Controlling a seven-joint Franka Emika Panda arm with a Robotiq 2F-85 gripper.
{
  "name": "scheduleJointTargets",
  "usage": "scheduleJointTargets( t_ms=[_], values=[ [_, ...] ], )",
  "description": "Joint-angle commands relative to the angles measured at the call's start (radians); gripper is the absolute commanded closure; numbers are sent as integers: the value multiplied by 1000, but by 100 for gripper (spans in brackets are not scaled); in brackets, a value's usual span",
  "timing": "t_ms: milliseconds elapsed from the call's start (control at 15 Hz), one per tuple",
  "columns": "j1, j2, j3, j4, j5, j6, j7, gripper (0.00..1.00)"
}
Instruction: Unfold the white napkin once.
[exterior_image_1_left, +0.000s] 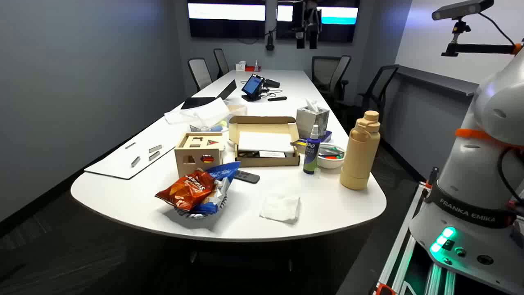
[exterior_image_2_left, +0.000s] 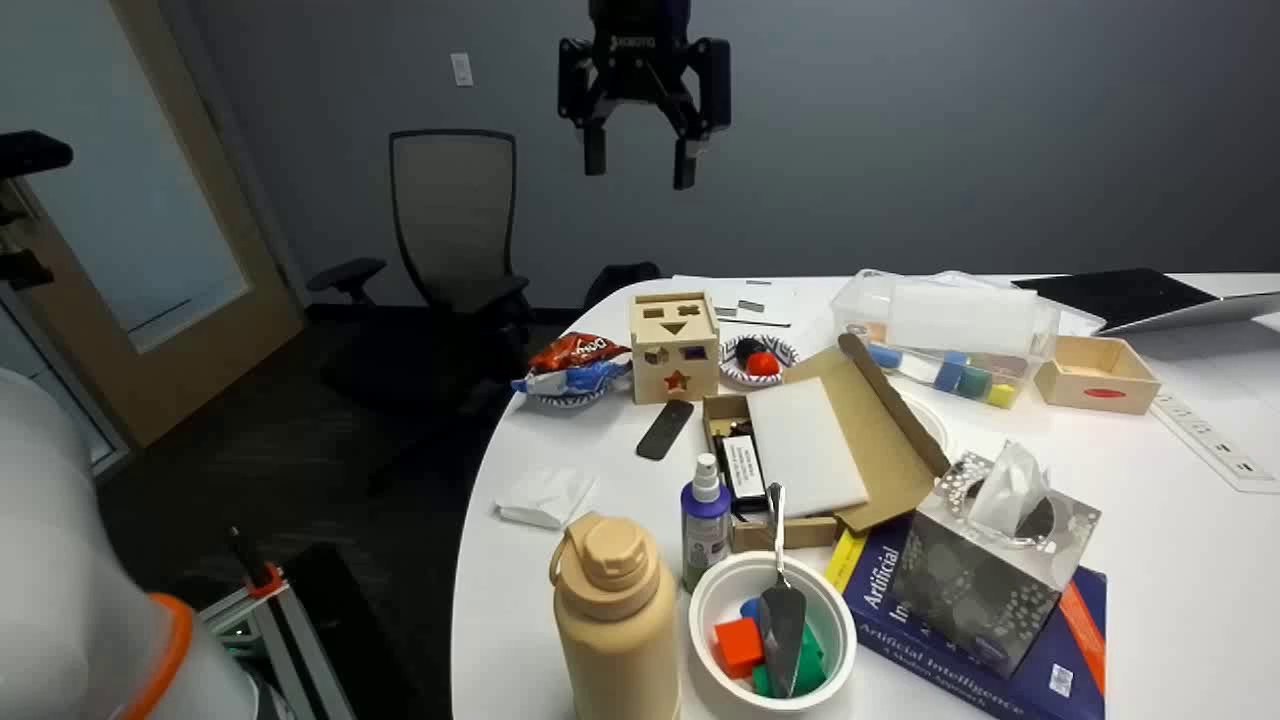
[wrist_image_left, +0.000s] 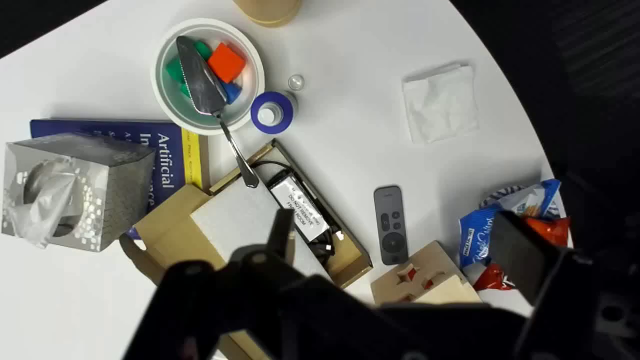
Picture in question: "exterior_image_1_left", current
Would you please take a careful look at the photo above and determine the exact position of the white paper napkin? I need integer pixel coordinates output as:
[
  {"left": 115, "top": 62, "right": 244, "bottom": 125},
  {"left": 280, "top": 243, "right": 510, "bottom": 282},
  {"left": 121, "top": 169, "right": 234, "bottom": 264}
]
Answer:
[{"left": 261, "top": 195, "right": 300, "bottom": 223}]

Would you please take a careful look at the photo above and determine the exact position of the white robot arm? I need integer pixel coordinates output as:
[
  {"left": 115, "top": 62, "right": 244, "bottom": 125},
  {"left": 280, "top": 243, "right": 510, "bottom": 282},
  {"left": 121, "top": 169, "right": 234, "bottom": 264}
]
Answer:
[{"left": 410, "top": 53, "right": 524, "bottom": 295}]

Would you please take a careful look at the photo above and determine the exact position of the open cardboard box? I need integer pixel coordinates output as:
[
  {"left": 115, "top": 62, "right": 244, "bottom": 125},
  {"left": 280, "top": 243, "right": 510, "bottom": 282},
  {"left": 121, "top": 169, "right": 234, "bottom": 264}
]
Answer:
[{"left": 230, "top": 116, "right": 300, "bottom": 167}]

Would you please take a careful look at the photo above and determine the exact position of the black remote control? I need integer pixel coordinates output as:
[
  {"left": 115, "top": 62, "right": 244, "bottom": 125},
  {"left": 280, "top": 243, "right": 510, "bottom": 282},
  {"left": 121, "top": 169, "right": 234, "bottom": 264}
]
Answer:
[{"left": 234, "top": 171, "right": 261, "bottom": 184}]

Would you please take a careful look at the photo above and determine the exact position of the blue white snack bag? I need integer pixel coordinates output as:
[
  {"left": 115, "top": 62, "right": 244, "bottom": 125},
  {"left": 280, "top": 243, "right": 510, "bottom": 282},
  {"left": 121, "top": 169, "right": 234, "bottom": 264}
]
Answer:
[{"left": 197, "top": 162, "right": 239, "bottom": 216}]

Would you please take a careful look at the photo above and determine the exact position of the grey tissue box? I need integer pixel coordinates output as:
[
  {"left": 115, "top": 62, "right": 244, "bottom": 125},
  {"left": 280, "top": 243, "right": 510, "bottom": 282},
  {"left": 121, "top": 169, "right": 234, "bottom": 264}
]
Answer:
[{"left": 297, "top": 107, "right": 329, "bottom": 138}]

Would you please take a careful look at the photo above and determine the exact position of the blue tablet on stand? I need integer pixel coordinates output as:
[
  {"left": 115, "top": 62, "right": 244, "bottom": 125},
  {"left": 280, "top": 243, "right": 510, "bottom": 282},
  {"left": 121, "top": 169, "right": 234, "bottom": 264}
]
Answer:
[{"left": 243, "top": 74, "right": 264, "bottom": 102}]

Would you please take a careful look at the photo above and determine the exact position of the wooden shape sorter box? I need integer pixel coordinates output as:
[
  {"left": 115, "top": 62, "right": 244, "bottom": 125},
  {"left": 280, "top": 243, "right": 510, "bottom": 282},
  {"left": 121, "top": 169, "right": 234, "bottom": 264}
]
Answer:
[{"left": 176, "top": 131, "right": 225, "bottom": 175}]

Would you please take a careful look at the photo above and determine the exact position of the white bowl with blocks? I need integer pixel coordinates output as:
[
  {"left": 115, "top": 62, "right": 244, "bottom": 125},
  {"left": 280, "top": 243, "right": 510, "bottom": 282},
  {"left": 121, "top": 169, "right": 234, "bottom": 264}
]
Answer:
[{"left": 318, "top": 144, "right": 346, "bottom": 169}]

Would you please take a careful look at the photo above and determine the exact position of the black laptop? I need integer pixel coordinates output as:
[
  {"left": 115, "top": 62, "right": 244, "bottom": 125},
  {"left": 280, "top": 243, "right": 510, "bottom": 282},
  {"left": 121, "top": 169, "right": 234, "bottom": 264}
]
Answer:
[{"left": 182, "top": 80, "right": 236, "bottom": 110}]

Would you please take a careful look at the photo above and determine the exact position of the orange chip bag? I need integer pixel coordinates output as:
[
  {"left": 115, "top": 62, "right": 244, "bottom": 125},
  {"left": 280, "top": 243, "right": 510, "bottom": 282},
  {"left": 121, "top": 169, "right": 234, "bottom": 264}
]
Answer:
[{"left": 158, "top": 169, "right": 215, "bottom": 212}]

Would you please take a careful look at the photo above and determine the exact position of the tan water bottle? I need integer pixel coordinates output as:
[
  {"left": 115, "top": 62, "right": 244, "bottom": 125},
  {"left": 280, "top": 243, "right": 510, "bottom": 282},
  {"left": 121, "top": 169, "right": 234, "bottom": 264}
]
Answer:
[{"left": 339, "top": 110, "right": 380, "bottom": 190}]

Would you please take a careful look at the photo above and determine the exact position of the black office chair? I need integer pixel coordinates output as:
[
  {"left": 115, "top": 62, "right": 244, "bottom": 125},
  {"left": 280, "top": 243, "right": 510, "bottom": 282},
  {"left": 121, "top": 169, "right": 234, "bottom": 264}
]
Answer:
[{"left": 361, "top": 64, "right": 398, "bottom": 112}]

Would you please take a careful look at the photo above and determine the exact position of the white paper sheet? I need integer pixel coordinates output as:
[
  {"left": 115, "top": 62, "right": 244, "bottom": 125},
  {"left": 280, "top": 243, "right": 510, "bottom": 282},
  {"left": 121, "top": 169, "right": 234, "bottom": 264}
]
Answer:
[{"left": 87, "top": 120, "right": 187, "bottom": 180}]

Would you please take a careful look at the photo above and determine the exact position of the wall monitor screen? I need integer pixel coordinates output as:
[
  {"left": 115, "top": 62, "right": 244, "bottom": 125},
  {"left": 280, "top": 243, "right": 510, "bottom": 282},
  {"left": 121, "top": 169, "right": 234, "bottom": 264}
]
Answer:
[{"left": 185, "top": 0, "right": 361, "bottom": 43}]

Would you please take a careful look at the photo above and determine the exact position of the camera on black mount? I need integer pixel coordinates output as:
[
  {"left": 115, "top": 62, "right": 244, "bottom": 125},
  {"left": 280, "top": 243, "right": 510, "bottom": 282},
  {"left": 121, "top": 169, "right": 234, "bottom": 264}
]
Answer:
[{"left": 433, "top": 0, "right": 523, "bottom": 57}]

